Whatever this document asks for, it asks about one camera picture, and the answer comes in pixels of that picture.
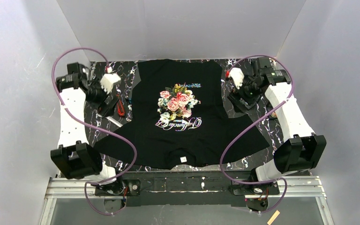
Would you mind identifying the black printed t-shirt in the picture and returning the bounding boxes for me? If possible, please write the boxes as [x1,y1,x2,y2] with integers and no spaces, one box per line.
[94,60,269,169]

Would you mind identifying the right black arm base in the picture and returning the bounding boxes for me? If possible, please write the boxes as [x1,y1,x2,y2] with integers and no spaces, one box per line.
[228,181,280,198]

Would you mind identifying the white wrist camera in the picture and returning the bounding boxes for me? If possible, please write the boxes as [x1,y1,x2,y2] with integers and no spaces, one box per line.
[225,67,245,90]
[99,67,121,95]

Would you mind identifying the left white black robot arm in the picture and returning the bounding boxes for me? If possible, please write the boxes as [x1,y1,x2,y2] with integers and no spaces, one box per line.
[50,62,117,185]

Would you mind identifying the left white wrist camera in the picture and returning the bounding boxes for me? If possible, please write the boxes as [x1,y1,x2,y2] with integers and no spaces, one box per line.
[99,67,121,95]

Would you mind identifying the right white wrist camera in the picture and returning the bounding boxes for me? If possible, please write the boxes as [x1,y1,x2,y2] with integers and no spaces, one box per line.
[225,67,245,90]

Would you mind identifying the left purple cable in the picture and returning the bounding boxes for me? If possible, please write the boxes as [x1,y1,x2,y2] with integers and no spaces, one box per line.
[51,47,138,216]

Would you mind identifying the red handled tool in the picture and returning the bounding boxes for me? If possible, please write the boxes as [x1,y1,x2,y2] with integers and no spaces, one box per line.
[117,99,126,117]

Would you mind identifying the white garment label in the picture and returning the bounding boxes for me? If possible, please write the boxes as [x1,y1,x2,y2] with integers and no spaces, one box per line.
[180,157,187,163]

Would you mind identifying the purple cable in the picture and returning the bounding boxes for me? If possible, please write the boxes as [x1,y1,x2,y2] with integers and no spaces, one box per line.
[51,47,138,216]
[219,55,295,214]

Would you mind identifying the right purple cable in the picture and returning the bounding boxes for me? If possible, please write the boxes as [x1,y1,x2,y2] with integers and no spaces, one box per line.
[219,55,295,214]

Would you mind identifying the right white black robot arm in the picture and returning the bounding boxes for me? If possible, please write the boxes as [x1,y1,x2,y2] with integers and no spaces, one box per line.
[220,55,327,185]

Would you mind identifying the aluminium rail frame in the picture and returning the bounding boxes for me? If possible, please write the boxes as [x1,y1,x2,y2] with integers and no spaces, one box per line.
[40,166,333,225]

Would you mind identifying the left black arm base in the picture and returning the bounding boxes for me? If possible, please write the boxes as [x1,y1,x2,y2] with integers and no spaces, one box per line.
[95,179,141,196]

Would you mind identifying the beige tape strip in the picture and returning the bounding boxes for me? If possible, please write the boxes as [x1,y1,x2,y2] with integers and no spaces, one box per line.
[267,210,280,225]

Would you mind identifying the black marble pattern mat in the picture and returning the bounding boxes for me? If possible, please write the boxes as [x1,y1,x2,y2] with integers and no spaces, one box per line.
[69,58,307,173]

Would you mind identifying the silver wrench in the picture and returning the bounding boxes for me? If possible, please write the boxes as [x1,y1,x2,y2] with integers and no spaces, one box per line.
[106,117,123,128]

